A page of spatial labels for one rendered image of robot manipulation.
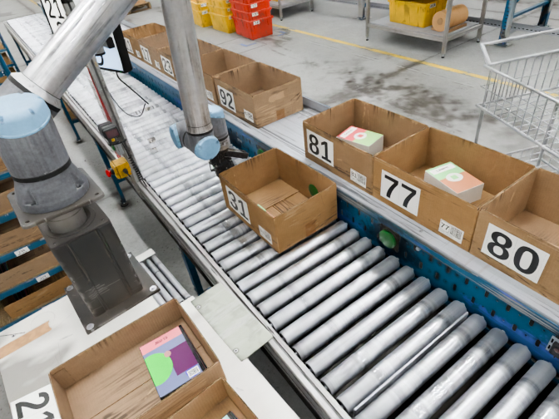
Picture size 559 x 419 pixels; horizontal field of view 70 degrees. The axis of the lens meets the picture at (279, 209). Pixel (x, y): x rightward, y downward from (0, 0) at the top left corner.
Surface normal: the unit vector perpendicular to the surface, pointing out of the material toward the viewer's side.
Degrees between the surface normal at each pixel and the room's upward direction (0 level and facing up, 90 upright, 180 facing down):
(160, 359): 0
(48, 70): 65
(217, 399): 90
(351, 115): 89
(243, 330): 0
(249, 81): 89
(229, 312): 0
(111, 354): 89
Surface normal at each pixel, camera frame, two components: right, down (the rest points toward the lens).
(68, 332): -0.11, -0.78
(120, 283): 0.63, 0.43
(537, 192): -0.80, 0.44
